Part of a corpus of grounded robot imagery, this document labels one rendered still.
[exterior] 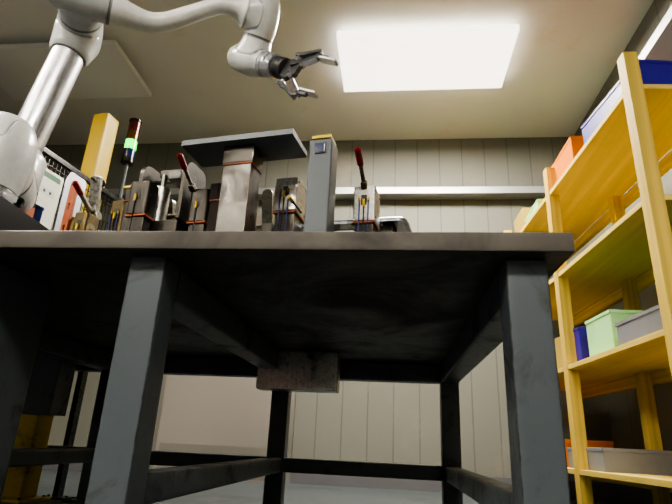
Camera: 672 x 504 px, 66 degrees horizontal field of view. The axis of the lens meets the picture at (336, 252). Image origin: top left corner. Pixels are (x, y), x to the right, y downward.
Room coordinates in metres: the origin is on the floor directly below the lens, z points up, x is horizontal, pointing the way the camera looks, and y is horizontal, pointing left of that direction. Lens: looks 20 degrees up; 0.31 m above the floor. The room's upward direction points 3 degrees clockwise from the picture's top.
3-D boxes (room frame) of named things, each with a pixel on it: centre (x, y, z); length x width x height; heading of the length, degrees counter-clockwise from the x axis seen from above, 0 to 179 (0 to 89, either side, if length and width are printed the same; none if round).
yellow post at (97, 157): (2.57, 1.36, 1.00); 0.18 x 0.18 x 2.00; 74
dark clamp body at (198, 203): (1.59, 0.46, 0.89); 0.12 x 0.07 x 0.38; 164
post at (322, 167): (1.36, 0.05, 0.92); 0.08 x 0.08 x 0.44; 74
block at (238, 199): (1.43, 0.30, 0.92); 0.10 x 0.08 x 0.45; 74
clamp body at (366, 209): (1.48, -0.09, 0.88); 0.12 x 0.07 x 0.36; 164
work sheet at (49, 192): (2.18, 1.39, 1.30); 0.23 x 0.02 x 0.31; 164
